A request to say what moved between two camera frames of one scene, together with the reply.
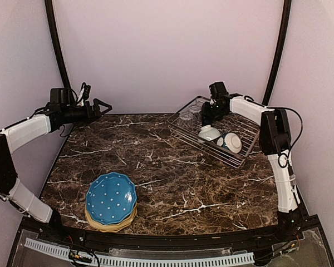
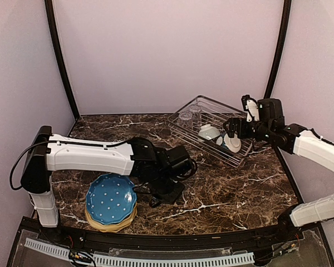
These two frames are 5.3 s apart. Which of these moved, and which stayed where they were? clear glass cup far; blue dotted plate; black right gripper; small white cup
Moved: black right gripper
Stayed: blue dotted plate; small white cup; clear glass cup far
